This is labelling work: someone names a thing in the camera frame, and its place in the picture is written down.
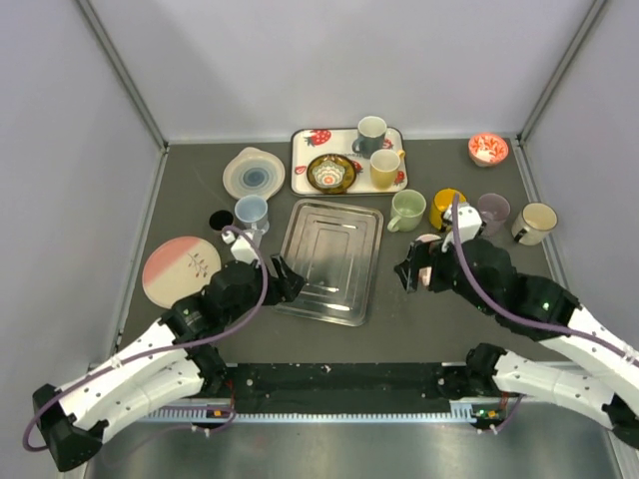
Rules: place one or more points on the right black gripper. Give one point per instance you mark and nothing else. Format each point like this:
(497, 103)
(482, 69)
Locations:
(421, 254)

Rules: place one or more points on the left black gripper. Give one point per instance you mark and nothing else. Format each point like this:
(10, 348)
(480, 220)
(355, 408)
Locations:
(285, 287)

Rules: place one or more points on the pink mug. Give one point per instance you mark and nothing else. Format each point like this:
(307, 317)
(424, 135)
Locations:
(427, 271)

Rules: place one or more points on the green mug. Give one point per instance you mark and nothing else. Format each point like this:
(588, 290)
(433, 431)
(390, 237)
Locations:
(407, 209)

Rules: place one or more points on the yellow mug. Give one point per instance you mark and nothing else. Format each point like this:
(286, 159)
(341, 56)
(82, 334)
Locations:
(442, 200)

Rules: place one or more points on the light blue mug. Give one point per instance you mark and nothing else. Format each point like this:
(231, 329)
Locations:
(253, 212)

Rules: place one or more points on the purple mug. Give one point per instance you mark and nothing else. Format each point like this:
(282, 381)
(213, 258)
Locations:
(494, 210)

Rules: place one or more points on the small brown mug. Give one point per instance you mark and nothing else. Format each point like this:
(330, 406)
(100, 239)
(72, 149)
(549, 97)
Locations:
(221, 219)

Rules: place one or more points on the cream mug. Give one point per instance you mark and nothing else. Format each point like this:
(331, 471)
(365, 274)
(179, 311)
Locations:
(534, 223)

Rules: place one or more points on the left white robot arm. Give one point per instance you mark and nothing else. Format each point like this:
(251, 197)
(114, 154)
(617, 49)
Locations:
(174, 358)

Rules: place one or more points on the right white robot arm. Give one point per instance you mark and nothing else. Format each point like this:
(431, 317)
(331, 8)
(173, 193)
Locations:
(543, 311)

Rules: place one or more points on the mustard mug on tray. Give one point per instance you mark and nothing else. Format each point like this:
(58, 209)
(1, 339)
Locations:
(384, 166)

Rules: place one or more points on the grey-blue mug on tray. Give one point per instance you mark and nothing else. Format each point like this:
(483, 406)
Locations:
(371, 131)

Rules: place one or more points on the steel tray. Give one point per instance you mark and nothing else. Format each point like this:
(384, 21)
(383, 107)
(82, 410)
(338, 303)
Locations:
(334, 247)

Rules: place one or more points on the pink cream plate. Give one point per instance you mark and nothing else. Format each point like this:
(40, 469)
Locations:
(178, 268)

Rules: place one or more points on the dark patterned small bowl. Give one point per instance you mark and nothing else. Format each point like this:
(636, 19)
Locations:
(331, 174)

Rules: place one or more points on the red patterned bowl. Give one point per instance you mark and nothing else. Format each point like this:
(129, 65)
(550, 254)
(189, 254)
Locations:
(487, 149)

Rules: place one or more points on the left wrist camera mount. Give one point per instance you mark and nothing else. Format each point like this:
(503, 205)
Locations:
(240, 248)

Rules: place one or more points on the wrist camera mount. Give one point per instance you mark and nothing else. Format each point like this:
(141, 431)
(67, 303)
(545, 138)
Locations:
(469, 224)
(240, 248)

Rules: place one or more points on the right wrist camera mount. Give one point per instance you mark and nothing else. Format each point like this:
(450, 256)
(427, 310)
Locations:
(469, 224)

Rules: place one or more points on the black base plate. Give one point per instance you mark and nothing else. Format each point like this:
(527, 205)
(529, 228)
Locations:
(348, 388)

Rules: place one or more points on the translucent blue-ring plate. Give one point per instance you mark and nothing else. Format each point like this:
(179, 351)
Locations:
(254, 172)

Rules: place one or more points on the grey cable duct rail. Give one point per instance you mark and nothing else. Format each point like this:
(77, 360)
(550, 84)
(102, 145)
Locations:
(455, 412)

